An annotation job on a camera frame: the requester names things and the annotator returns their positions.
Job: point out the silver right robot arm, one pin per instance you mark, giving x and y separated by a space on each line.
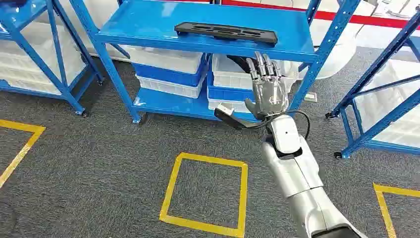
295 170

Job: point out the black plastic frame panel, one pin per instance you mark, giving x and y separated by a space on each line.
183 28

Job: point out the metal floor socket plate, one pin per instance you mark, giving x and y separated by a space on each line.
310 97

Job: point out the blue plastic crate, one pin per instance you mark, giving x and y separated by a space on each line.
164 75
226 94

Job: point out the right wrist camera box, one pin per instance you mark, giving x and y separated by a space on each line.
226 114

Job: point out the white plastic crate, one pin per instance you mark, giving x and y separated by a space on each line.
400 128
164 59
229 74
236 105
164 87
32 70

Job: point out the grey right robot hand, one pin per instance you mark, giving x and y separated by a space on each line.
270 93

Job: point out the blue metal shelf rack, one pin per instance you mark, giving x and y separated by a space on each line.
147 23
377 129
23 13

